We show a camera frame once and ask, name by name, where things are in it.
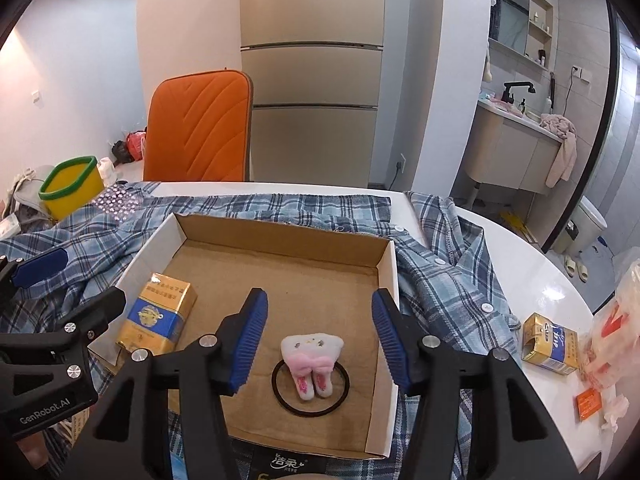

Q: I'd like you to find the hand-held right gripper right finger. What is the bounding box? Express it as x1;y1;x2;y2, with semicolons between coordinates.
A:
371;287;576;480

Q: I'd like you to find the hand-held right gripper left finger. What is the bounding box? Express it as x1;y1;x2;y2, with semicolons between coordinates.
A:
70;287;268;480

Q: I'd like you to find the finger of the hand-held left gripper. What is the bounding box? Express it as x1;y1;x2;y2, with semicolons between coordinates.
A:
0;249;69;306
0;287;127;367

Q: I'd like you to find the yellow blue cigarette pack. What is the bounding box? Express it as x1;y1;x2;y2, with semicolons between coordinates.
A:
116;272;197;356

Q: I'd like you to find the plush bunny hair tie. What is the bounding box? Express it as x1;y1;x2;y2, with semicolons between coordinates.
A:
271;332;351;417

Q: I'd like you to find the shallow cardboard box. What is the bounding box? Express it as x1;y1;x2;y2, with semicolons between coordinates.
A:
89;212;401;461

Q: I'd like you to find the black tissue pack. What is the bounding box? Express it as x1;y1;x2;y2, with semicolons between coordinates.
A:
230;439;406;480

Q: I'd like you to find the yellow bin with green rim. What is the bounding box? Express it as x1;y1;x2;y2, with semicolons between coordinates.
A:
39;156;106;222

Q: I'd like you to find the blue plaid shirt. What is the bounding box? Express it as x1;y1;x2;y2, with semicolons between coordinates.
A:
0;182;523;480

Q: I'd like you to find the rhinestone sticker sheet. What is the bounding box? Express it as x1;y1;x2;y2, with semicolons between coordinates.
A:
92;183;143;221

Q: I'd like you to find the red plastic bag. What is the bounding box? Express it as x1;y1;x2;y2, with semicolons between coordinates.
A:
125;131;147;163

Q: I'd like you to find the gold cigarette pack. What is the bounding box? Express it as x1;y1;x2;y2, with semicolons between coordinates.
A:
521;312;581;376

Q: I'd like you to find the small orange packet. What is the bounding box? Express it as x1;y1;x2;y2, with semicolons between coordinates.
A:
575;387;604;420

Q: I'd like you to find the orange padded chair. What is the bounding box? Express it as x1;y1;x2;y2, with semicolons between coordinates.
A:
142;69;253;182

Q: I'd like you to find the clear plastic bag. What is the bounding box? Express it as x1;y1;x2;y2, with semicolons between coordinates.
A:
582;260;640;391

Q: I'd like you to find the white toilet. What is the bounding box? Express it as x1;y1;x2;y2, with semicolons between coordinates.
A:
550;195;608;256

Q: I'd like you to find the bathroom vanity cabinet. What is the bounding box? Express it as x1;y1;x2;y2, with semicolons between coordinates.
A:
465;100;563;196

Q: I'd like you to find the crumpled white tissue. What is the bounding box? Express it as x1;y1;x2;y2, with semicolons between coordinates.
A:
600;394;631;431

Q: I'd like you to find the pink towel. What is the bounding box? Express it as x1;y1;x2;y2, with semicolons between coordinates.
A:
539;114;578;188

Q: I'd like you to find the beige refrigerator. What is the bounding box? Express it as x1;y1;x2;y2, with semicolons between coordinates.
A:
239;0;386;188

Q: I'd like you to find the black faucet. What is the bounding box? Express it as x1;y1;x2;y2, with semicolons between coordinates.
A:
501;81;537;106

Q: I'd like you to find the mirror cabinet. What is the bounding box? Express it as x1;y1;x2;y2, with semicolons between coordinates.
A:
489;0;555;66

